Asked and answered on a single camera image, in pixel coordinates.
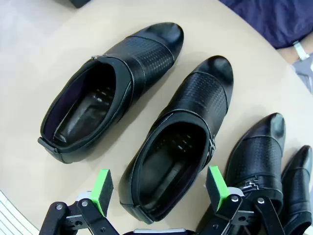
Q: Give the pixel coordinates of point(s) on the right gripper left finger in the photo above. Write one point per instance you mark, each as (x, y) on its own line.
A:
(97, 193)

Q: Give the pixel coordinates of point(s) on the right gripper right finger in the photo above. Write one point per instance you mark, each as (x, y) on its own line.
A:
(217, 188)

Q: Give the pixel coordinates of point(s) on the black leather dress shoe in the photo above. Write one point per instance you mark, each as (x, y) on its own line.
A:
(300, 176)
(259, 156)
(200, 98)
(137, 63)

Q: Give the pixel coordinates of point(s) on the black metal shoe stand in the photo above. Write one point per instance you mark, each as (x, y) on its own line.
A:
(80, 3)

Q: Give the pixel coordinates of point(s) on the person's left hand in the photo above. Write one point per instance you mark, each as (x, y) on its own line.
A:
(289, 55)

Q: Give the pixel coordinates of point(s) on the white wristwatch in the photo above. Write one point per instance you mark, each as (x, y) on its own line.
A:
(300, 50)

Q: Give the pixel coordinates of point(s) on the person in purple jacket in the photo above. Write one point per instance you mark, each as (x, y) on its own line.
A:
(269, 19)

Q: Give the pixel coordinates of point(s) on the white slotted base plate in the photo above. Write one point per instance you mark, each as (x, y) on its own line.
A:
(9, 215)

